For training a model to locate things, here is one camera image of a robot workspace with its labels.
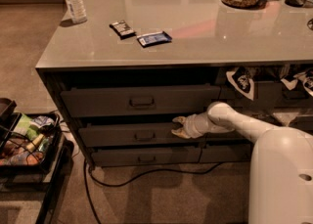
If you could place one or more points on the blue snack packet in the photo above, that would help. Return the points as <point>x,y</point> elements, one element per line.
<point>151,39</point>

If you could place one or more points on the black wire basket cart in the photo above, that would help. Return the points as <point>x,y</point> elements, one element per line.
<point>33,173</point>

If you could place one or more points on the black snack packet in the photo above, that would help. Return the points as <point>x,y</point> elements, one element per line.
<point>122,29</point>

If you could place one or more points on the grey drawer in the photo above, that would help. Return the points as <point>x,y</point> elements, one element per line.
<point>268,95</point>
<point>146,156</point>
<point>131,134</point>
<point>92,102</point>
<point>225,153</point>
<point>302,122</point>

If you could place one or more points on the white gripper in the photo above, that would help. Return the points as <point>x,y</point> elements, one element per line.
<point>192,126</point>

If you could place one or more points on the grey drawer cabinet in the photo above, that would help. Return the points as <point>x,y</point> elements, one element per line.
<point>208,39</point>

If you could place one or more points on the green snack bag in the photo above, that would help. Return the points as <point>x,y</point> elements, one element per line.
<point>30,128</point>

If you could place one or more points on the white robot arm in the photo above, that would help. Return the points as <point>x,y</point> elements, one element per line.
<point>220,118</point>

